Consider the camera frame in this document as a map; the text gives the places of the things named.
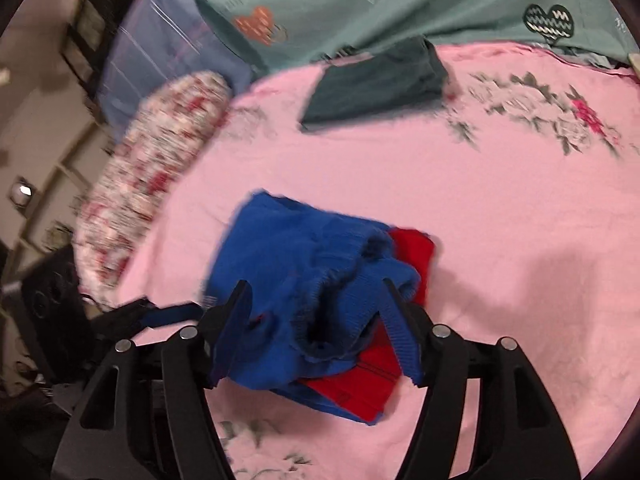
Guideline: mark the folded dark green garment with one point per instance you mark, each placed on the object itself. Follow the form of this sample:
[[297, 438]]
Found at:
[[375, 85]]

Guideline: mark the blue and red pants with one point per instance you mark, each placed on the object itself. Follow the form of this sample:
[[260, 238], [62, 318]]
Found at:
[[300, 260]]

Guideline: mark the dark carved folding screen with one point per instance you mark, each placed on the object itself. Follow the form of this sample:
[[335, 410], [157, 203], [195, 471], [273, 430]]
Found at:
[[85, 25]]

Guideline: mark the red floral quilt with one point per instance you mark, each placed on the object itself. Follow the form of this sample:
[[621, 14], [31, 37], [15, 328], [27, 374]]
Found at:
[[150, 160]]

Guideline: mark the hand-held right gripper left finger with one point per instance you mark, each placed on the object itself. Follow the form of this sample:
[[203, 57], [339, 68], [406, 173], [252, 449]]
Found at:
[[227, 340]]

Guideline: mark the pink floral bed sheet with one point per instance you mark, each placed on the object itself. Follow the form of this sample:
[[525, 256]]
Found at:
[[500, 235]]

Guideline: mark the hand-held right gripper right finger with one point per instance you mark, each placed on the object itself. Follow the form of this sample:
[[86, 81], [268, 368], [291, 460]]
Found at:
[[402, 340]]

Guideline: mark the purple plaid sheet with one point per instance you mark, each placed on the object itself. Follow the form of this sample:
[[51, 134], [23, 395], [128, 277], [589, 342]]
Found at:
[[165, 45]]

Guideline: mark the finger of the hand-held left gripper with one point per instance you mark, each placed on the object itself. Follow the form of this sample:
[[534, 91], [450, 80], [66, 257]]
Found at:
[[170, 315]]

